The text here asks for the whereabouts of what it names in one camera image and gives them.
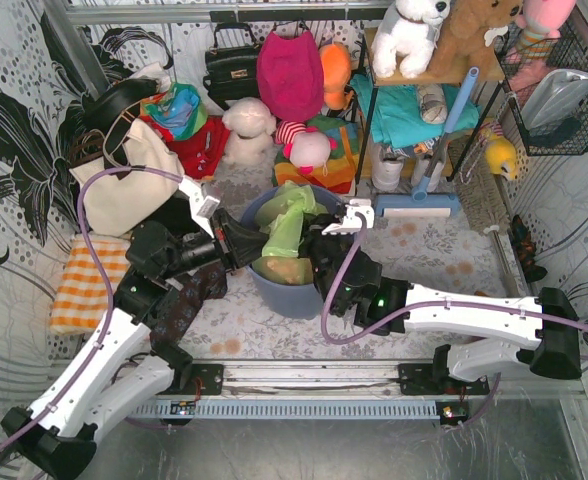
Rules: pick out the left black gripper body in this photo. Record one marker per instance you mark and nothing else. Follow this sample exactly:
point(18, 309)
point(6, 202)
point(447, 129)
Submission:
point(222, 238)

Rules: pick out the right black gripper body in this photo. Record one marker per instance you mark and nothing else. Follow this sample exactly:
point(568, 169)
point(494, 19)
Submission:
point(319, 245)

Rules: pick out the green plastic trash bag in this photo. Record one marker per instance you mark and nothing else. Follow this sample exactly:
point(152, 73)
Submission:
point(281, 217)

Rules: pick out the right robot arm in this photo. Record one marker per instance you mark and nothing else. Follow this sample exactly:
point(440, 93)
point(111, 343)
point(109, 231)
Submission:
point(535, 333)

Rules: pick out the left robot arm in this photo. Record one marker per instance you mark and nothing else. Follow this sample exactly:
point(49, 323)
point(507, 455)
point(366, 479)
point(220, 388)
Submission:
point(133, 354)

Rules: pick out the crumpled brown paper trash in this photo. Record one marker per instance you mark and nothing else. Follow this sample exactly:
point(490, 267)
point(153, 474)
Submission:
point(288, 271)

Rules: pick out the blue trash bin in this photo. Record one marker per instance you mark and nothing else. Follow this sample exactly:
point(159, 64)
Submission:
point(297, 302)

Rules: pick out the cream canvas tote bag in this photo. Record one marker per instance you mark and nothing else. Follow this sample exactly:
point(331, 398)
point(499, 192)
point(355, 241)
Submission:
point(113, 205)

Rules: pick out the dark patterned necktie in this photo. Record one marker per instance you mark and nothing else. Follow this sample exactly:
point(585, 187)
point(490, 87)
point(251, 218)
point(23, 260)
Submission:
point(189, 300)

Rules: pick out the red garment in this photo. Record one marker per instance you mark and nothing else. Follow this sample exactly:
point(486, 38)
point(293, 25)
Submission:
point(200, 154)

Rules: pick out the rainbow striped cloth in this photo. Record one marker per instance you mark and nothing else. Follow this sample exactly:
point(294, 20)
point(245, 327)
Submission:
point(339, 174)

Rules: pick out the white fluffy plush toy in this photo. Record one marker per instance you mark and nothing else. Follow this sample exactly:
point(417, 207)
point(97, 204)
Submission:
point(251, 125)

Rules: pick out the pink white striped plush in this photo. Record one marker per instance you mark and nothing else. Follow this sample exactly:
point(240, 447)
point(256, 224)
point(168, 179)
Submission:
point(305, 147)

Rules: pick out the colourful scarf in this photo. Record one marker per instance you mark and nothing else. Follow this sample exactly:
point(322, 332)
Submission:
point(177, 114)

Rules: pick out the black leather handbag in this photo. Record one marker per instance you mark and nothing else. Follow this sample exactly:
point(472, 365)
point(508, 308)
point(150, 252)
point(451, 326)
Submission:
point(231, 73)

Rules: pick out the teal cloth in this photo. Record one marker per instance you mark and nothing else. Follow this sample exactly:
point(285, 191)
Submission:
point(397, 121)

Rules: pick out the black hat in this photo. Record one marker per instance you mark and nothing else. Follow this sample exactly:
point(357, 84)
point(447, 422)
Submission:
point(102, 112)

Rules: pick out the orange white checkered towel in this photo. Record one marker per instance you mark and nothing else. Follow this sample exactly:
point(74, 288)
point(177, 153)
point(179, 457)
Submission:
point(81, 298)

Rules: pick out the patterned rolled pouch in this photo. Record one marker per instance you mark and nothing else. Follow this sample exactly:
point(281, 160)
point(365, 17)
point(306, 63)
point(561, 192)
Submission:
point(432, 103)

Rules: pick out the wooden metal shelf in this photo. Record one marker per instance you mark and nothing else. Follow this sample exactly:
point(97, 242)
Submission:
point(455, 75)

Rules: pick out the orange plush toy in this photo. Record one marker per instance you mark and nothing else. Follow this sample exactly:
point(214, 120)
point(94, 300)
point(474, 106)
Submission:
point(336, 66)

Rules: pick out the yellow plush toy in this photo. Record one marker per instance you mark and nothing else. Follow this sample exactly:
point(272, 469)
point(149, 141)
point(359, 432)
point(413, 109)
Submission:
point(499, 153)

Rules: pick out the white plush dog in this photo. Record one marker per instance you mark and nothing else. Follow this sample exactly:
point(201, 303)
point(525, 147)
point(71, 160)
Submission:
point(406, 37)

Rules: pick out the brown teddy bear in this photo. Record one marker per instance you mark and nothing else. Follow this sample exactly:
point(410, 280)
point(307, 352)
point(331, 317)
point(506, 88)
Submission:
point(469, 33)

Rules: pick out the silver pouch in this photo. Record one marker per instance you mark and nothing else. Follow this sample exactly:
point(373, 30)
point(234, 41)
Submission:
point(555, 97)

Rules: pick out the pink plush toy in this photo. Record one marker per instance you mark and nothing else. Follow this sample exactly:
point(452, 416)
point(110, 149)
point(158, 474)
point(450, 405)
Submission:
point(540, 23)

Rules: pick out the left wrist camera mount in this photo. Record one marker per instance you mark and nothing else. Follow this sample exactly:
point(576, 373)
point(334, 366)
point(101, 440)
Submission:
point(203, 202)

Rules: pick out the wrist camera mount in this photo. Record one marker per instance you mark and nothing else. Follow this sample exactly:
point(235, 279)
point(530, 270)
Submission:
point(356, 214)
point(203, 202)

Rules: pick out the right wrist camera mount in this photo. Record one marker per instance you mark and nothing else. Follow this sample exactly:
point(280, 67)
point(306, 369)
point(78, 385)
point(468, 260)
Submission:
point(356, 214)

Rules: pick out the metal base rail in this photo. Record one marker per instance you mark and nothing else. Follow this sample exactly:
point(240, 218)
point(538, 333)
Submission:
point(286, 390)

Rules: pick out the black wire basket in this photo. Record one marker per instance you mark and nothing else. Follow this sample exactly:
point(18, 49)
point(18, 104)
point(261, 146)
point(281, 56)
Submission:
point(567, 137)

